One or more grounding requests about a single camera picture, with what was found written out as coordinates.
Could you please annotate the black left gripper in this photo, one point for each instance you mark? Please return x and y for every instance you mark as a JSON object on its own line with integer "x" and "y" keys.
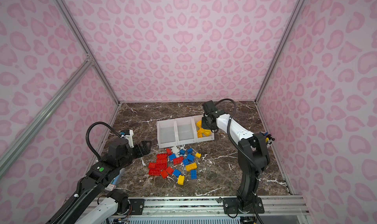
{"x": 136, "y": 150}

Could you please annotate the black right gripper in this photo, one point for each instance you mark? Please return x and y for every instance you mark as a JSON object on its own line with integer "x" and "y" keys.
{"x": 206, "y": 123}

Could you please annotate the yellow lego brick long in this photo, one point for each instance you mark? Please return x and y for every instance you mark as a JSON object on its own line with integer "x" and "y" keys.
{"x": 206, "y": 132}

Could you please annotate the white three-compartment plastic bin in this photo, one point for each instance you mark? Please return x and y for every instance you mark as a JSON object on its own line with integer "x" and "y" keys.
{"x": 180, "y": 131}

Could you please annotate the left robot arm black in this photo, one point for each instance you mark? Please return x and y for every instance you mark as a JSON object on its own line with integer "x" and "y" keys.
{"x": 121, "y": 154}

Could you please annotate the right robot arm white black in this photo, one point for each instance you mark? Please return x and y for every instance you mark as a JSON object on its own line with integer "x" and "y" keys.
{"x": 253, "y": 155}

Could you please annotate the red lego brick pile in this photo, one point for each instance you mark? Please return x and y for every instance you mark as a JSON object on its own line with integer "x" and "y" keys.
{"x": 163, "y": 164}

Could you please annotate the blue lego brick left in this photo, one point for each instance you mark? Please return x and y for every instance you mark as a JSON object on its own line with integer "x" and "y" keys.
{"x": 176, "y": 173}

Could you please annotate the blue lego brick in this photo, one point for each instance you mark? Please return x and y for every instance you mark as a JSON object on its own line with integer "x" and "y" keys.
{"x": 193, "y": 174}
{"x": 176, "y": 173}

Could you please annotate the clear pack of markers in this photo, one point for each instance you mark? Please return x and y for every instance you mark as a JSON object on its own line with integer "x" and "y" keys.
{"x": 115, "y": 181}

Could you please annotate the yellow lego brick center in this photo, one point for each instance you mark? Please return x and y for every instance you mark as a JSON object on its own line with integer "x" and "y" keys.
{"x": 190, "y": 167}

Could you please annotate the yellow lego brick front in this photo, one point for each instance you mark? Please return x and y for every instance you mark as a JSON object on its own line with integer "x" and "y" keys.
{"x": 181, "y": 179}

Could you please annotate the blue lego brick front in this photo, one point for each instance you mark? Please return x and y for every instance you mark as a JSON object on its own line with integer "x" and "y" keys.
{"x": 193, "y": 174}

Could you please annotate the pink cup of markers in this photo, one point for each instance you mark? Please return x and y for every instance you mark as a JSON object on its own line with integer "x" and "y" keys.
{"x": 269, "y": 139}

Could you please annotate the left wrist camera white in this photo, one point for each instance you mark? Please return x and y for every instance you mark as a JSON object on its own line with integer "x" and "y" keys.
{"x": 128, "y": 134}

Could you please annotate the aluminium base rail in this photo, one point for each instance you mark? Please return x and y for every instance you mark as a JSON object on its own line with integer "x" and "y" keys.
{"x": 188, "y": 210}

